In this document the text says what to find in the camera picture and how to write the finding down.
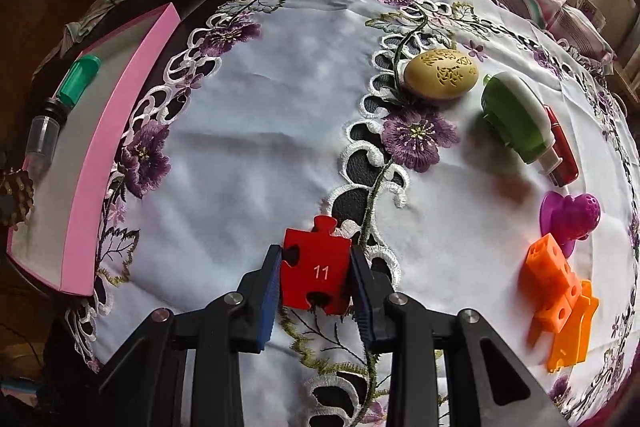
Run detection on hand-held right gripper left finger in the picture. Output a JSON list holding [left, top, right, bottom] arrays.
[[97, 244, 283, 427]]

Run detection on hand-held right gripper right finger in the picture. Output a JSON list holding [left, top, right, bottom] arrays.
[[349, 244, 571, 427]]

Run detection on red puzzle piece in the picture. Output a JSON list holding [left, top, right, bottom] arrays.
[[279, 215, 353, 315]]

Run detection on orange linked cube blocks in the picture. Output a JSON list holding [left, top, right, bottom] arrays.
[[518, 233, 583, 334]]

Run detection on pink box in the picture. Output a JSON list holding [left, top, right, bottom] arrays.
[[7, 3, 181, 298]]

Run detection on green and white plastic device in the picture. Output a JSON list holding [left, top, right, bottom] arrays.
[[481, 73, 563, 172]]

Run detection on yellow perforated oval case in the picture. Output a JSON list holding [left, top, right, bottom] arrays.
[[403, 49, 479, 100]]

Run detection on red tube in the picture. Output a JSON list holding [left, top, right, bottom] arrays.
[[542, 105, 580, 186]]

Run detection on white embroidered floral tablecloth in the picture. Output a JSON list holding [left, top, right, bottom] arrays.
[[65, 0, 640, 427]]

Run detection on orange flat plastic piece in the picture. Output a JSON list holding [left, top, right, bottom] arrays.
[[546, 279, 600, 374]]

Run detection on purple heart-shaped toy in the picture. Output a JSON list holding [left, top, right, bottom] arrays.
[[539, 191, 603, 255]]

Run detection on brown wooden massage comb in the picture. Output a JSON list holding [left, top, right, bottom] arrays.
[[0, 167, 35, 228]]

